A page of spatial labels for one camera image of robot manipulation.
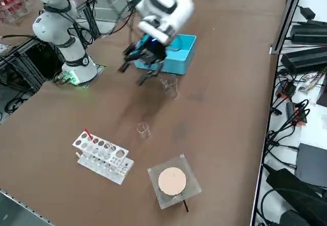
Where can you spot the red plastic spoon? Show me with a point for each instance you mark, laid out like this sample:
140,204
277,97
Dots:
88,133

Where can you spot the white test tube rack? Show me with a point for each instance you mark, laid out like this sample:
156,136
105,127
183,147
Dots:
102,167

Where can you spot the blue plastic bin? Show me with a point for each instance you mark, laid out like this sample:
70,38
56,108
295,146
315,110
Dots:
178,63

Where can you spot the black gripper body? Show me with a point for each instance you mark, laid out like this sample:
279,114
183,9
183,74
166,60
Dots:
152,52

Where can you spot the glass test tube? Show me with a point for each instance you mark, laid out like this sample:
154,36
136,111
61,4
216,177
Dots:
108,146

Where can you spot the dark grey flat box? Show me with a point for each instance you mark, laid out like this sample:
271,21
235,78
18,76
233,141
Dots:
313,164

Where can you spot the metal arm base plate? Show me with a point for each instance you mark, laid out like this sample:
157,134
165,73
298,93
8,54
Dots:
101,68

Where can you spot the red and black device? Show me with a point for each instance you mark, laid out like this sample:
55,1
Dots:
287,90
296,113

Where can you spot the black frame cart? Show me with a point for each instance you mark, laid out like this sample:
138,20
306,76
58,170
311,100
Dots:
38,59

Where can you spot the clear acrylic shelf red items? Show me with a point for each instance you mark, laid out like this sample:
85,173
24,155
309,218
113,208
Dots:
12,8

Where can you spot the small black power adapter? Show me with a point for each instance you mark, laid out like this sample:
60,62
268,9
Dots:
307,12

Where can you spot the aluminium frame post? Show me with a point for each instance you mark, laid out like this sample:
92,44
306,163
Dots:
291,13

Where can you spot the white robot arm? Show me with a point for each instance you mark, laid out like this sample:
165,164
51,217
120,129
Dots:
56,19

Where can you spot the large glass beaker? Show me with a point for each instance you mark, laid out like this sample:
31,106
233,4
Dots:
170,89

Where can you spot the black power supply brick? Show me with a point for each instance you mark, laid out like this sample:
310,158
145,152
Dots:
304,59
309,33

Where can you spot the small glass beaker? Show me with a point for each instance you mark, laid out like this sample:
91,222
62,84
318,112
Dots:
143,132

